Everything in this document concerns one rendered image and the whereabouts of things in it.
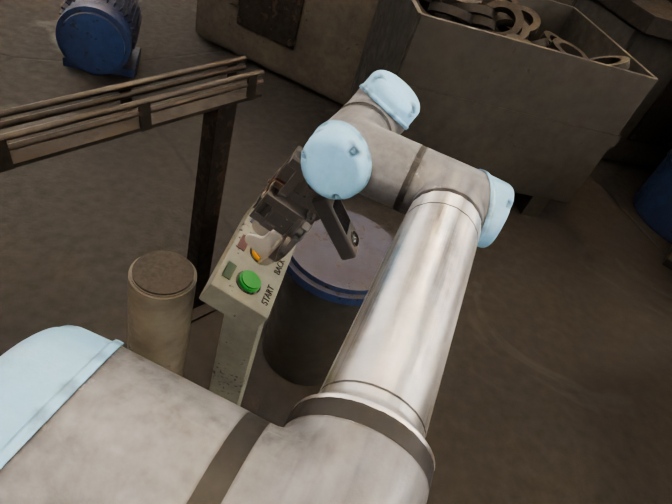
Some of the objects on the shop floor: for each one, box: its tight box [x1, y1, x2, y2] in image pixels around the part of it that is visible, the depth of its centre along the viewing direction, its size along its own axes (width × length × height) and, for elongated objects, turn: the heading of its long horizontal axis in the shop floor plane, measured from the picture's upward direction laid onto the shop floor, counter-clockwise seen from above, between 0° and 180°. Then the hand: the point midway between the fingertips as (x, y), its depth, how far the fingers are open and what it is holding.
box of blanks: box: [350, 0, 659, 217], centre depth 243 cm, size 103×83×77 cm
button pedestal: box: [199, 202, 296, 415], centre depth 112 cm, size 16×24×62 cm, turn 153°
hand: (267, 260), depth 83 cm, fingers closed
